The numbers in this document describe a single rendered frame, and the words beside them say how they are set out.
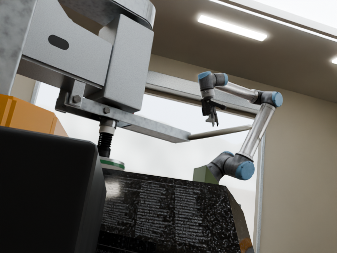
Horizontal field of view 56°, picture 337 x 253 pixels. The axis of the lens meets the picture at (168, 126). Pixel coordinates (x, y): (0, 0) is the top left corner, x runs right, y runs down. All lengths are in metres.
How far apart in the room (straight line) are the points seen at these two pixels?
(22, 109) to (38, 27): 1.03
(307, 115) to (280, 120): 0.80
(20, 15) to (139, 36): 0.99
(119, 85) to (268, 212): 6.16
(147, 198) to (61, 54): 0.66
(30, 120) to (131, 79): 1.13
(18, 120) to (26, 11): 0.32
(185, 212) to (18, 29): 0.75
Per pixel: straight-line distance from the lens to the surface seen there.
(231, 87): 2.41
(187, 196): 1.14
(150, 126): 1.52
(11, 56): 0.58
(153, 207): 1.07
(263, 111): 2.50
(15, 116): 0.33
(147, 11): 1.64
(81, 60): 1.37
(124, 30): 1.51
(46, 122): 0.34
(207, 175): 2.34
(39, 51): 1.31
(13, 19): 0.61
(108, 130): 1.43
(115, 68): 1.42
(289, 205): 7.57
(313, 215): 7.96
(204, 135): 1.63
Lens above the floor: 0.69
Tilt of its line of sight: 16 degrees up
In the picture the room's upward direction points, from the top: 8 degrees clockwise
